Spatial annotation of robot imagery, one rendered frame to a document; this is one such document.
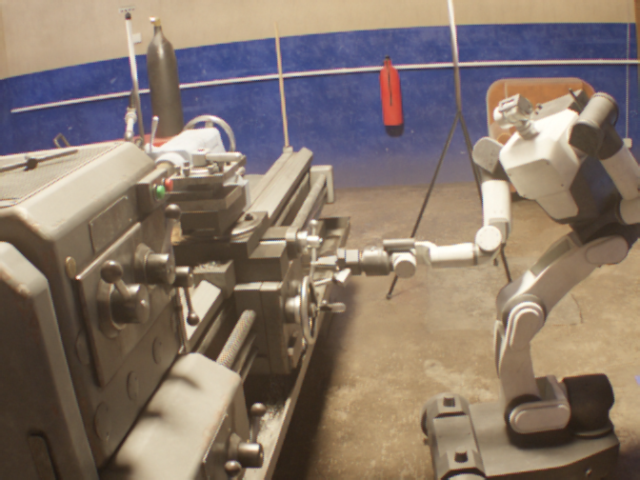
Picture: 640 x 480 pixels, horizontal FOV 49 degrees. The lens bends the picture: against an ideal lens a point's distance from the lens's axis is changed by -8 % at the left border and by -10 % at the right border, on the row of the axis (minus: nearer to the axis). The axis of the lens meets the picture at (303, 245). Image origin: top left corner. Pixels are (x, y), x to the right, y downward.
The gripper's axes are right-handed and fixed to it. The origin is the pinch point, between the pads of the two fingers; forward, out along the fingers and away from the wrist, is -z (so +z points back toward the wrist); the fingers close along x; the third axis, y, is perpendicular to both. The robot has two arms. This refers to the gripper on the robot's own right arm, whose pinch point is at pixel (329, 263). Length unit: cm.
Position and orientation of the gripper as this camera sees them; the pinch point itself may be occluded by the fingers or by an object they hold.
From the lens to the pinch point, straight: 232.5
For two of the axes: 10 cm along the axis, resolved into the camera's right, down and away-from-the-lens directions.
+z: 9.8, -0.5, -1.7
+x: 1.8, 4.7, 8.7
